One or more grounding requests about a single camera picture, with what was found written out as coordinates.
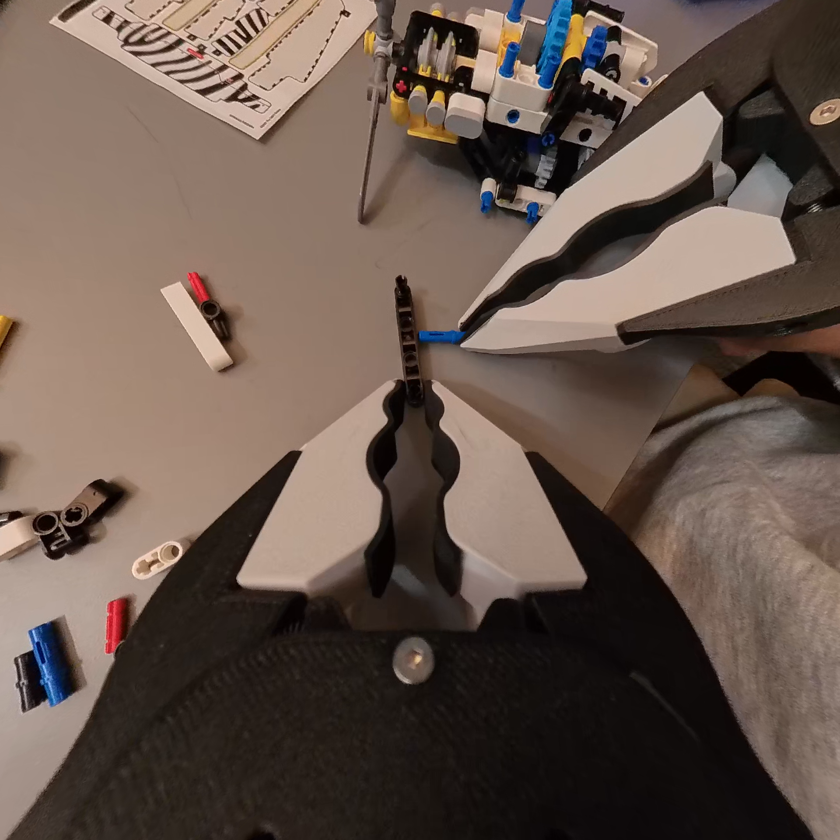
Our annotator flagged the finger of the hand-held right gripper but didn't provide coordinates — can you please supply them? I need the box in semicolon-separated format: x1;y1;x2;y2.
462;208;815;356
457;91;737;333

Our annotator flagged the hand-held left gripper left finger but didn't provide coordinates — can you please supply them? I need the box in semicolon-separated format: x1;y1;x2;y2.
236;379;405;599

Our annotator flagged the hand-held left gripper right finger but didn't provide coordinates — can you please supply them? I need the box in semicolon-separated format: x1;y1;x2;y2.
423;380;589;603

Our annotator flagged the long black lego beam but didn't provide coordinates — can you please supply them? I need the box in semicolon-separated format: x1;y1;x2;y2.
393;275;428;409

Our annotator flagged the white blue yellow lego model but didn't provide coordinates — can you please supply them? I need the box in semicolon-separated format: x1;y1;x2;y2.
356;0;665;228

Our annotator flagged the small white lego connector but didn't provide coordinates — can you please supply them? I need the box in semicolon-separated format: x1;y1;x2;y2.
131;539;193;580

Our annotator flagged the black lego pin connector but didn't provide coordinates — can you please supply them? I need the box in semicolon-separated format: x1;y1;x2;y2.
198;298;232;340

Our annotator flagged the long white lego beam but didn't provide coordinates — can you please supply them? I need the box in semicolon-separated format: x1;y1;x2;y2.
160;281;235;373

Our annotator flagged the black lego connector assembly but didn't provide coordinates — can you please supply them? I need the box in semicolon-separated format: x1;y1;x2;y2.
32;478;126;560

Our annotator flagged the short white lego beam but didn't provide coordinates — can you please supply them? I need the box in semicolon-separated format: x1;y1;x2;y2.
0;511;42;563

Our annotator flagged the thick blue lego pin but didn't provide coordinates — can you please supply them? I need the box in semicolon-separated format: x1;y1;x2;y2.
28;621;72;708

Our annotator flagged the black lego pin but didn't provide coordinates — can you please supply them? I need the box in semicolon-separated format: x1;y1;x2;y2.
14;651;43;714

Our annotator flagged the person's grey clothed leg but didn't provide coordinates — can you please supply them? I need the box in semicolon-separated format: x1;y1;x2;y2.
620;392;840;840

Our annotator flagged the zebra striped sticker sheet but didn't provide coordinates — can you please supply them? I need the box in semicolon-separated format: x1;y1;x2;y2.
49;0;379;140

